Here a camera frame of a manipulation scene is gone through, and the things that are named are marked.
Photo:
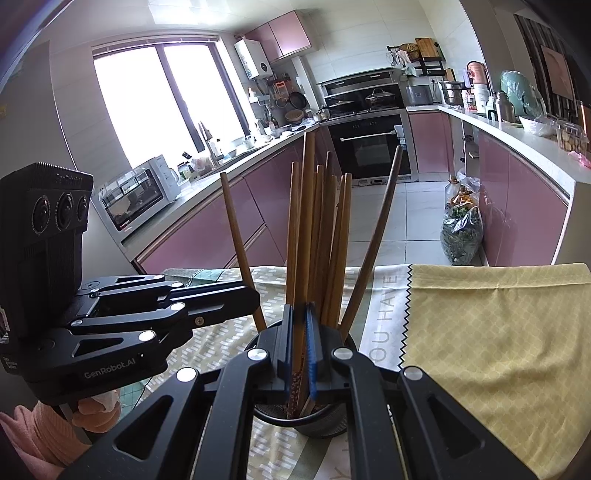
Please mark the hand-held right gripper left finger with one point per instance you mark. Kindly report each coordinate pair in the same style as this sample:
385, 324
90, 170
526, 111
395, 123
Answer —
290, 341

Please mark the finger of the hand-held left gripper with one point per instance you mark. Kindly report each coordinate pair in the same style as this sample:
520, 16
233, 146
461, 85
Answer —
134, 282
221, 300

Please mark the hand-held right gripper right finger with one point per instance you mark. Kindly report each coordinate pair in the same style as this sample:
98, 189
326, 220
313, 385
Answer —
311, 346

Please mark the black mesh utensil holder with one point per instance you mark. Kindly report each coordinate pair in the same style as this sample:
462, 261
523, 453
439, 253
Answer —
323, 422

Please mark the bunch of wooden chopsticks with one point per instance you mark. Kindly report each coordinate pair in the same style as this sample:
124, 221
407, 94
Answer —
341, 230

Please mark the person's left hand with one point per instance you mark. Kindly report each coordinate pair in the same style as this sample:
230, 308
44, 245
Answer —
94, 417

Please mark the sink counter with pink cabinets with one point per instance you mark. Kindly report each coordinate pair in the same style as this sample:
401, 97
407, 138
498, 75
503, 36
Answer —
198, 230

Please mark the white toaster oven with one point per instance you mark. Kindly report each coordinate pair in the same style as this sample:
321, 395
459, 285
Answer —
138, 189

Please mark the steel sink faucet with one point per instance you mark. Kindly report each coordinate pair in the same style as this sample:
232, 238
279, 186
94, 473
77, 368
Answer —
208, 143

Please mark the patterned yellow green tablecloth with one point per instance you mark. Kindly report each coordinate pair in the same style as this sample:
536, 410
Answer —
485, 332

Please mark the kitchen window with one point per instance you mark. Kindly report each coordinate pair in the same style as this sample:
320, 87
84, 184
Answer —
152, 101

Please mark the bag of green vegetables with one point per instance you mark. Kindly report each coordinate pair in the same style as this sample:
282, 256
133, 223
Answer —
461, 237

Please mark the black built-in oven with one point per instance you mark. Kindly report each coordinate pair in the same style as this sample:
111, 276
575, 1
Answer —
369, 147

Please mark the hanging frying pan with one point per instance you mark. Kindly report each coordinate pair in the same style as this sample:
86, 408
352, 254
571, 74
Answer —
298, 98

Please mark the pot with glass lid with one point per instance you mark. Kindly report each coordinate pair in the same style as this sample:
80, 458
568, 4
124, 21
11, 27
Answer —
381, 97
340, 103

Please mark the island counter with pink cabinets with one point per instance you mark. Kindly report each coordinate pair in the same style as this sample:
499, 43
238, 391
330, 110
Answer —
517, 203

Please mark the black range hood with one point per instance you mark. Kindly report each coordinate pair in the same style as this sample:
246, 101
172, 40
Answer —
358, 83

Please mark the stainless steel stock pot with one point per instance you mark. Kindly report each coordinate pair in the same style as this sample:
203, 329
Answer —
452, 91

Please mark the white canister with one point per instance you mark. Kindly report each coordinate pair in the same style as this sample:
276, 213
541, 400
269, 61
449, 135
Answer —
482, 99

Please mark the stainless steel thermos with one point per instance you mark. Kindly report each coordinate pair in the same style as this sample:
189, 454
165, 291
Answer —
503, 107

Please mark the white bowl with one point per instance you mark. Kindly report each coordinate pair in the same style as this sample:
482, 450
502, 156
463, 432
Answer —
535, 125

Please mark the pink electric kettle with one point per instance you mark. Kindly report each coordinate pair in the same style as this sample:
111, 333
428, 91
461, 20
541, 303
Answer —
478, 76

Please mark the wooden cutting board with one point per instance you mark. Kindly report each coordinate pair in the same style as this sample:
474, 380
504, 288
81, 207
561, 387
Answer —
427, 47

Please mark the teal appliance in plastic wrap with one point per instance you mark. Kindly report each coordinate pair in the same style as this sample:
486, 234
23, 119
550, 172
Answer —
519, 92

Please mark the clear plastic cookie container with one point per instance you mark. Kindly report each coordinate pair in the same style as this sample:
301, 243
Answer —
572, 136

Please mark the copper metal canister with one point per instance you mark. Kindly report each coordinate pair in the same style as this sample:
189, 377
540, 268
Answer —
586, 119

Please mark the white wall water heater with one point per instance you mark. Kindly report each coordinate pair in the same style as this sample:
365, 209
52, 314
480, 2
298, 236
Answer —
253, 57

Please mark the pink wall cabinet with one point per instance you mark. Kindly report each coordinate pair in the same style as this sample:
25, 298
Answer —
286, 34

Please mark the black wall rack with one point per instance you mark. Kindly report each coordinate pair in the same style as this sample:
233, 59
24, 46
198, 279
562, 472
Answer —
420, 62

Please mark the wooden slat wall panel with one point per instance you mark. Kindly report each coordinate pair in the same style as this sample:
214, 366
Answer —
528, 46

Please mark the pink wall picture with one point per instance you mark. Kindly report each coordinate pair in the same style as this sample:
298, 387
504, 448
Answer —
557, 69

